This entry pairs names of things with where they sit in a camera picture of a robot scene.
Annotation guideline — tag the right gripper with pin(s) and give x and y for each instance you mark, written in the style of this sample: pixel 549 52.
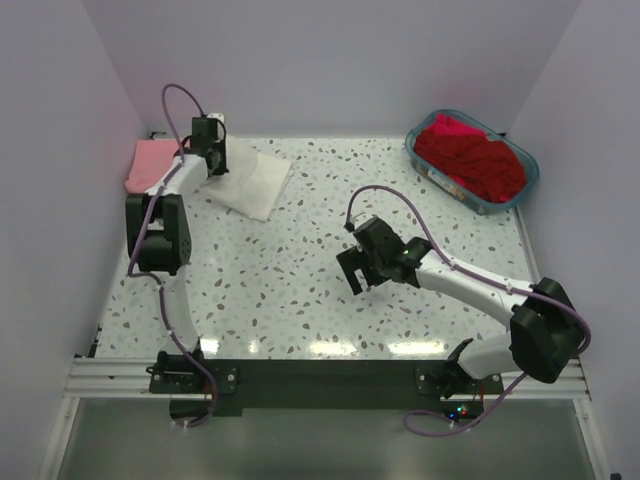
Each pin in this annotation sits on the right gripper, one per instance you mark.
pixel 352 260

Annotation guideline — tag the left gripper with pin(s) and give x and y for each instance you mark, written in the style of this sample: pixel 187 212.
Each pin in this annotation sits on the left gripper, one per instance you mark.
pixel 222 166

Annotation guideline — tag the white t shirt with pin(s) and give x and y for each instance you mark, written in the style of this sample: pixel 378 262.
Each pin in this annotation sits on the white t shirt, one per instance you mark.
pixel 254 182

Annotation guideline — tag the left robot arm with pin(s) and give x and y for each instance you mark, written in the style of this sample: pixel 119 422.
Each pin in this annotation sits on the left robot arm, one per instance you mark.
pixel 158 235

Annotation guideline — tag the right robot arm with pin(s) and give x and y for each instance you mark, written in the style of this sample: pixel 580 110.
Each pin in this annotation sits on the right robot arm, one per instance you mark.
pixel 543 331

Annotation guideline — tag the folded pink t shirt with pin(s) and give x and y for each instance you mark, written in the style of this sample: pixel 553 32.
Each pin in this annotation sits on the folded pink t shirt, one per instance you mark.
pixel 152 161

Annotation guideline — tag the teal plastic basket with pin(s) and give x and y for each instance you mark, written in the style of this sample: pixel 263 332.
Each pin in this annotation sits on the teal plastic basket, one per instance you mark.
pixel 452 187

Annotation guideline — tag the bright pink t shirt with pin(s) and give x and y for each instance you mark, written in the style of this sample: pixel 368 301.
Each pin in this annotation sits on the bright pink t shirt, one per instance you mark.
pixel 447 126

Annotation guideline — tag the dark red t shirt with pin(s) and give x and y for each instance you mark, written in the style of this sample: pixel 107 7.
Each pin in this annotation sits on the dark red t shirt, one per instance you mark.
pixel 488 169

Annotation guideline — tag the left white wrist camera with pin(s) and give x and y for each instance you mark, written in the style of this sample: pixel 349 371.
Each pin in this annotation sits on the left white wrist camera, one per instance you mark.
pixel 218 116

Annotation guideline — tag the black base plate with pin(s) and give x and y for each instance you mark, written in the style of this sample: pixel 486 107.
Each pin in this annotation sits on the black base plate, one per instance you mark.
pixel 229 387

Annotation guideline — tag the aluminium frame rail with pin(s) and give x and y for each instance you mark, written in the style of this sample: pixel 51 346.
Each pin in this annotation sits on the aluminium frame rail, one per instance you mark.
pixel 109 425

